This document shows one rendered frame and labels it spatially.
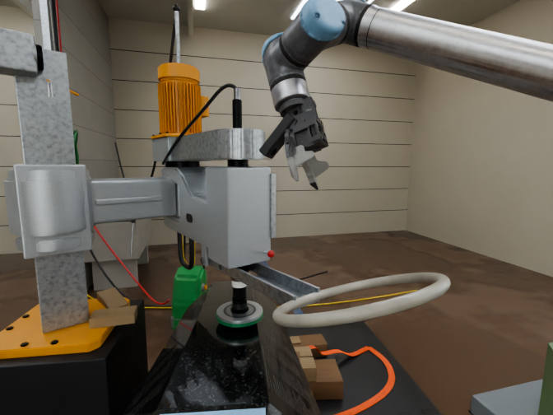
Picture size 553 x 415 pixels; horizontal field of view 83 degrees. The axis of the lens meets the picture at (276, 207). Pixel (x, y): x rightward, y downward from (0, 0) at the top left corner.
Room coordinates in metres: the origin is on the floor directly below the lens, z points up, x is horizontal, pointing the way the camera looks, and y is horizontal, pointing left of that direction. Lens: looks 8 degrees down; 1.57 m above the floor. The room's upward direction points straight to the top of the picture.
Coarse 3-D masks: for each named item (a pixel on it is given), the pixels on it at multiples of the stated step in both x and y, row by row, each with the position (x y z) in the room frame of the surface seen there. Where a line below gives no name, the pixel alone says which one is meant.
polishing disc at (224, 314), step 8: (224, 304) 1.42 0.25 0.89; (248, 304) 1.42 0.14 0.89; (256, 304) 1.42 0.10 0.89; (216, 312) 1.34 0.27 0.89; (224, 312) 1.34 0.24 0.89; (248, 312) 1.34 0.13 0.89; (256, 312) 1.34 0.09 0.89; (224, 320) 1.27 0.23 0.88; (232, 320) 1.26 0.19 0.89; (240, 320) 1.26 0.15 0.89; (248, 320) 1.27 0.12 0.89
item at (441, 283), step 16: (336, 288) 1.05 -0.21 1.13; (352, 288) 1.04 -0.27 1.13; (432, 288) 0.66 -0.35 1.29; (448, 288) 0.71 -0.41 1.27; (288, 304) 0.93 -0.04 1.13; (304, 304) 0.99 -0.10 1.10; (368, 304) 0.63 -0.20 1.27; (384, 304) 0.61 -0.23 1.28; (400, 304) 0.61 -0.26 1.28; (416, 304) 0.62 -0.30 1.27; (288, 320) 0.70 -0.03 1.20; (304, 320) 0.66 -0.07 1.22; (320, 320) 0.64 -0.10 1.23; (336, 320) 0.62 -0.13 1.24; (352, 320) 0.61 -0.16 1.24
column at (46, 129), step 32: (64, 64) 1.45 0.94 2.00; (32, 96) 1.37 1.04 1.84; (64, 96) 1.44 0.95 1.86; (32, 128) 1.37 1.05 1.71; (64, 128) 1.44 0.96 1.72; (32, 160) 1.36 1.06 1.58; (64, 160) 1.43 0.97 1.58; (64, 256) 1.41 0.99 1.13; (64, 288) 1.40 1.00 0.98; (64, 320) 1.39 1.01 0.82
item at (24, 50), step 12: (0, 36) 1.25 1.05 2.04; (12, 36) 1.27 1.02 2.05; (24, 36) 1.30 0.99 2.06; (0, 48) 1.25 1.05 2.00; (12, 48) 1.27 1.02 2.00; (24, 48) 1.29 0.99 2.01; (36, 48) 1.33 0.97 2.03; (0, 60) 1.25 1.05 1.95; (12, 60) 1.27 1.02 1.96; (24, 60) 1.29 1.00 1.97; (36, 60) 1.32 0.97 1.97; (0, 72) 1.31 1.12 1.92; (12, 72) 1.31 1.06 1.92; (24, 72) 1.31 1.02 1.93; (36, 72) 1.32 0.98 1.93
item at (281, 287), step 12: (216, 264) 1.41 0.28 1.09; (252, 264) 1.37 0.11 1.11; (240, 276) 1.23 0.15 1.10; (252, 276) 1.17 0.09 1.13; (264, 276) 1.29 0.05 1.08; (276, 276) 1.22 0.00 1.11; (288, 276) 1.16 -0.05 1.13; (264, 288) 1.10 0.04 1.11; (276, 288) 1.04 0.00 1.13; (288, 288) 1.14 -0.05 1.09; (300, 288) 1.10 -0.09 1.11; (312, 288) 1.05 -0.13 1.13; (276, 300) 1.04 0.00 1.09; (288, 300) 0.99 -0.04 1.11
